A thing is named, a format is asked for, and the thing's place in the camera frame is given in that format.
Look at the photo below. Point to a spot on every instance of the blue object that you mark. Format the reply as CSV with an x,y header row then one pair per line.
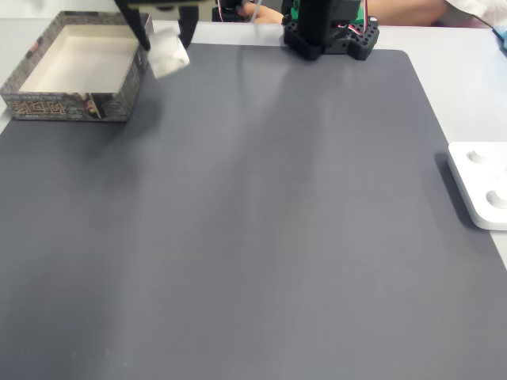
x,y
502,35

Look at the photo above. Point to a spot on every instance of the grey table mat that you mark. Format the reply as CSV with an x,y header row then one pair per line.
x,y
277,237

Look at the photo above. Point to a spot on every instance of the pale cloth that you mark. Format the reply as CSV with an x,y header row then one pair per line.
x,y
475,6

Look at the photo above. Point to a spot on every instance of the white block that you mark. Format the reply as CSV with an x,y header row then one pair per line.
x,y
168,59

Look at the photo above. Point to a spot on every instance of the white camera stand base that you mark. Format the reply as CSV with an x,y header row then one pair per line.
x,y
471,186

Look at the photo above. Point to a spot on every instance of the bark-print cardboard box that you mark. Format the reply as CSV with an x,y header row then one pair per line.
x,y
79,59

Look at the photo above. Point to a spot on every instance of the white tube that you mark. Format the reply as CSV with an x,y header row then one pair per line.
x,y
256,12

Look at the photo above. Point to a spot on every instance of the green clamp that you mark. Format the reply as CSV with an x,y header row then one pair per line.
x,y
359,16
294,12

